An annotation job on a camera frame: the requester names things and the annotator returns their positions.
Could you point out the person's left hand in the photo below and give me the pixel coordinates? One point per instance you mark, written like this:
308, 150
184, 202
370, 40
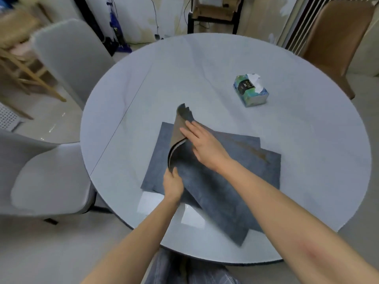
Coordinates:
174, 186

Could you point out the person's right hand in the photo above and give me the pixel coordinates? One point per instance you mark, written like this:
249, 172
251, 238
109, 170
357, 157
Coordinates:
207, 147

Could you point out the stack of placemats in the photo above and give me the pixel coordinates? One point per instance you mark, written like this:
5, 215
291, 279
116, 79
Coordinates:
213, 198

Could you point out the person's left forearm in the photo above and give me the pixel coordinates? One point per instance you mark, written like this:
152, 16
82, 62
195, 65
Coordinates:
142, 242

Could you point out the person's right forearm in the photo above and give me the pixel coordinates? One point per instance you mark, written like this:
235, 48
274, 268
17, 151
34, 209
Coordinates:
296, 221

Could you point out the round grey marble table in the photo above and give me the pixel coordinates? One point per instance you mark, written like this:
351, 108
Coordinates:
207, 70

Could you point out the blue green tissue pack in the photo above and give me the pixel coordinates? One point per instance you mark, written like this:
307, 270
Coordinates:
250, 91

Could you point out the black metal rack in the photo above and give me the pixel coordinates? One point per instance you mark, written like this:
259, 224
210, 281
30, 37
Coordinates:
190, 26

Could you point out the grey chair with stitched back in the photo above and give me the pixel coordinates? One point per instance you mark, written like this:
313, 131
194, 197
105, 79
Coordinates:
50, 180

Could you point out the cardboard box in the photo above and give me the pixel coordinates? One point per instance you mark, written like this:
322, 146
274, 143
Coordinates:
213, 11

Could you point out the blue upright vacuum cleaner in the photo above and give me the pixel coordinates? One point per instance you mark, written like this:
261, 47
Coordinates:
117, 29

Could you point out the white radiator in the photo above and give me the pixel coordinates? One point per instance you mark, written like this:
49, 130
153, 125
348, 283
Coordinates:
302, 26

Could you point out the grey plain back chair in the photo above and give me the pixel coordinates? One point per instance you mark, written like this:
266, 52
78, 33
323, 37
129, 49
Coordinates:
71, 56

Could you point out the brown leather chair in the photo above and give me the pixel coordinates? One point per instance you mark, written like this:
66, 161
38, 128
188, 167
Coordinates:
334, 35

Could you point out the white perforated basket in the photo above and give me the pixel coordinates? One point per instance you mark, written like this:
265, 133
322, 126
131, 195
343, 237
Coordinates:
7, 116

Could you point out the light wooden high chair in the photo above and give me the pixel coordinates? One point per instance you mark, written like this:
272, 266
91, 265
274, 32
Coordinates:
17, 29

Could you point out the black upright post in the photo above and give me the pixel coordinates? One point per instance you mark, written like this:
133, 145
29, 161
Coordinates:
94, 23

